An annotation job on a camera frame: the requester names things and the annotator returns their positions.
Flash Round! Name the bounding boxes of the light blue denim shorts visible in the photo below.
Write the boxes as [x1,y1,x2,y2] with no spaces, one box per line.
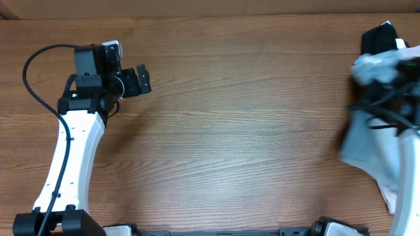
[339,47,419,214]

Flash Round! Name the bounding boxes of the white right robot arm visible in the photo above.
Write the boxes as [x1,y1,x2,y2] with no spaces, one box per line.
[340,54,419,235]

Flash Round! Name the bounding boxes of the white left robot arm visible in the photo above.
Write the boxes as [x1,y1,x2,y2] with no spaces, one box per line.
[12,41,152,236]

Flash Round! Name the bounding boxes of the black folded garment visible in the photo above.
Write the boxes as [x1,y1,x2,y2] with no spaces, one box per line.
[361,22,410,55]

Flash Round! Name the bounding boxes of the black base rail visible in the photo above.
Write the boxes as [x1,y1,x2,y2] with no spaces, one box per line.
[134,227,310,236]

